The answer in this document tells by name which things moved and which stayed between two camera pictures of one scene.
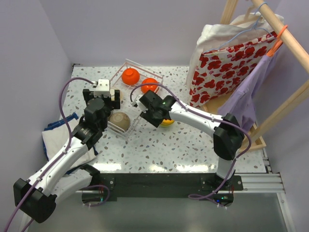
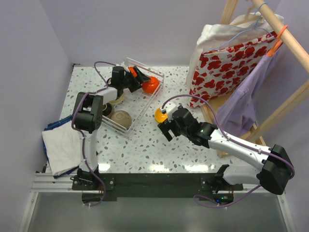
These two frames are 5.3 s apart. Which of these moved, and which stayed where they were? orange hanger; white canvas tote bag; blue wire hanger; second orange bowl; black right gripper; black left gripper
Moved: black right gripper; black left gripper
Stayed: white canvas tote bag; blue wire hanger; orange hanger; second orange bowl
